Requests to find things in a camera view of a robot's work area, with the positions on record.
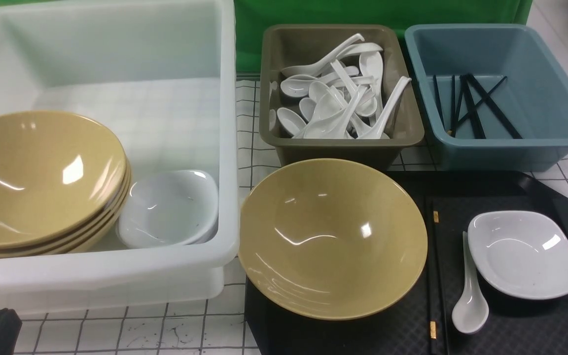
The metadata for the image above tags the bottom stacked tan bowl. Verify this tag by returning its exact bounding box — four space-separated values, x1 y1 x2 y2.
0 182 131 261

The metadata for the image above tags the olive plastic spoon bin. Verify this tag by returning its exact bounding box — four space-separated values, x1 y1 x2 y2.
259 24 425 171

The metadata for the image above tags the white spoon upright right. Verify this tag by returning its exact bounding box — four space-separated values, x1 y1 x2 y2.
359 52 384 124

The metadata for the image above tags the black chopstick gold band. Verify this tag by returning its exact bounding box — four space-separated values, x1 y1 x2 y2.
426 201 440 355

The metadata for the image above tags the large white plastic bin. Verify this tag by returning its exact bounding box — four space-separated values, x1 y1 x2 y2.
0 0 239 316

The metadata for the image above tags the white spoon lower left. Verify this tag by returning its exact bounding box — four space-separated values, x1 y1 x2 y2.
276 107 307 139

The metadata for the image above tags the white dish in bin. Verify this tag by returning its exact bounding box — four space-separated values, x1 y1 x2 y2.
116 170 219 249

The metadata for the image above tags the blue plastic chopstick bin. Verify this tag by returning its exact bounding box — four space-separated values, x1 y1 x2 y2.
404 23 568 172

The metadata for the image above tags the black serving tray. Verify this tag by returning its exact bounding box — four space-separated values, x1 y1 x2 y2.
244 171 568 355

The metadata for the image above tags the white ceramic soup spoon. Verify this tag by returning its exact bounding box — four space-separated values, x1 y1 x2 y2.
452 231 490 334

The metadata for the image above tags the tan noodle bowl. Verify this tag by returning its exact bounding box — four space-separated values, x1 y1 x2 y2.
238 159 428 320

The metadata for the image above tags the white spoon left bowl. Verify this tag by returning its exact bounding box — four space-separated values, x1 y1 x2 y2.
280 69 340 98

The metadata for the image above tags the white spoon centre front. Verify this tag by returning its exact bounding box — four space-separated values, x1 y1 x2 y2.
302 86 371 139

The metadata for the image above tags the white spoon long handle top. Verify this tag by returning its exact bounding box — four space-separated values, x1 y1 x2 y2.
281 33 365 78

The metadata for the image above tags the white square sauce dish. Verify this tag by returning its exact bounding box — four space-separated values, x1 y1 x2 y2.
467 211 568 300

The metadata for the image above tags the white spoon right leaning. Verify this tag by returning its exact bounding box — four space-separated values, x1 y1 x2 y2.
357 76 412 140

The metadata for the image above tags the black chopstick in bin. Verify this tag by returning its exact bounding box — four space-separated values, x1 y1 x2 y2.
467 74 523 139
448 76 507 135
432 75 446 130
461 74 486 139

